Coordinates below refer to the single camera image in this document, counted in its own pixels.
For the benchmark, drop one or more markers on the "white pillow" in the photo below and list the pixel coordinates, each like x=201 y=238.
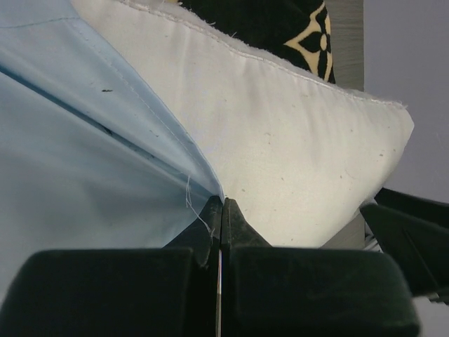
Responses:
x=299 y=155

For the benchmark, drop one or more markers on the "black floral patterned cloth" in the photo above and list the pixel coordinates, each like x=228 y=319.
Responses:
x=295 y=30

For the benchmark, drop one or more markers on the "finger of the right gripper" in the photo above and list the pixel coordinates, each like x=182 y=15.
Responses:
x=414 y=232

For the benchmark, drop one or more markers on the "light blue pillowcase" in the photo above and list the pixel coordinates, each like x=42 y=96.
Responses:
x=90 y=156

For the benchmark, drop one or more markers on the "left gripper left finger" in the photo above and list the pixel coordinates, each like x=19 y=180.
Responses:
x=203 y=235

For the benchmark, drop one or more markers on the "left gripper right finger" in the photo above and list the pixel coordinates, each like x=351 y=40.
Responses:
x=235 y=229

